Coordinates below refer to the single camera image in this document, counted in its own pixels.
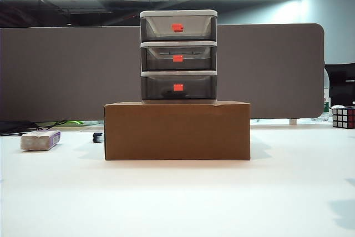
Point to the smoky drawer with inner divider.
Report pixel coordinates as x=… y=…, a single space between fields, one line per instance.
x=199 y=59

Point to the brown cardboard box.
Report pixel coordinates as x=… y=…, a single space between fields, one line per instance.
x=177 y=131

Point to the small black clip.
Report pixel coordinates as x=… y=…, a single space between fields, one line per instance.
x=97 y=138

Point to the green object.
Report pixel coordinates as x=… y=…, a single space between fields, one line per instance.
x=74 y=122

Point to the grey desk partition panel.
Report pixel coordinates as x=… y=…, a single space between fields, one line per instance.
x=69 y=76

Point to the white tissue pack purple label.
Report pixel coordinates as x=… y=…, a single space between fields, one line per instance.
x=38 y=140

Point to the clear water bottle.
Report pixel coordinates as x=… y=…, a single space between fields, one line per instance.
x=326 y=95

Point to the small white object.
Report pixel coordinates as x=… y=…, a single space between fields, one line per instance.
x=337 y=106

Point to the black rubik's cube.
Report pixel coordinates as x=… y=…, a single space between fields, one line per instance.
x=344 y=117

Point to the white plastic drawer cabinet frame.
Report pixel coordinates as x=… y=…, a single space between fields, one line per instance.
x=177 y=13

